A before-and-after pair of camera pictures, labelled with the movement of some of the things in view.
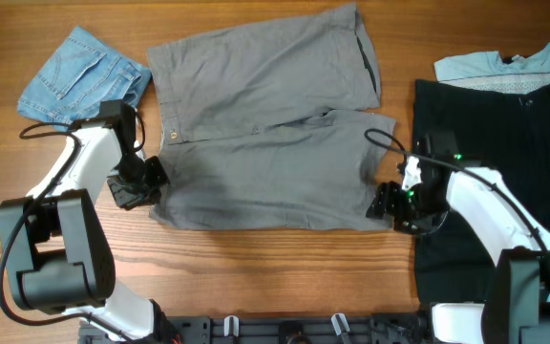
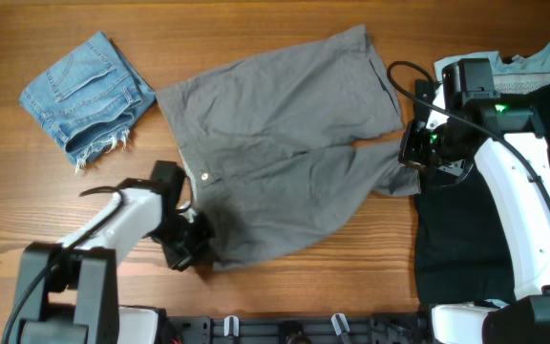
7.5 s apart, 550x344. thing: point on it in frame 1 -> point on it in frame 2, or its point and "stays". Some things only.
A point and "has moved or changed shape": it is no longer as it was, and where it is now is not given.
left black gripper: x=152 y=194 -> x=200 y=251
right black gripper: x=387 y=198 -> x=410 y=151
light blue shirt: x=488 y=70 stays
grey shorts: x=257 y=130 has moved or changed shape
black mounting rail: x=302 y=329 stays
